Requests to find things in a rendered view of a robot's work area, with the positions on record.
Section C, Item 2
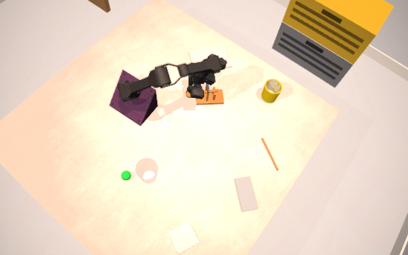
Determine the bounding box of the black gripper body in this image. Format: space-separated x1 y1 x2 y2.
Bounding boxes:
190 73 208 99

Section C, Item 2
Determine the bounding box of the clear ribbed plastic cup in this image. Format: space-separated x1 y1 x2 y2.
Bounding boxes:
135 158 158 183

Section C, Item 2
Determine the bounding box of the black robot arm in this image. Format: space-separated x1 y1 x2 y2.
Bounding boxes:
117 54 228 102

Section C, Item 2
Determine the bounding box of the yellow open cup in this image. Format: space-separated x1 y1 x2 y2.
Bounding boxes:
261 79 283 103

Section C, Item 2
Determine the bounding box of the green ball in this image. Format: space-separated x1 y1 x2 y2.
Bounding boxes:
121 170 131 180

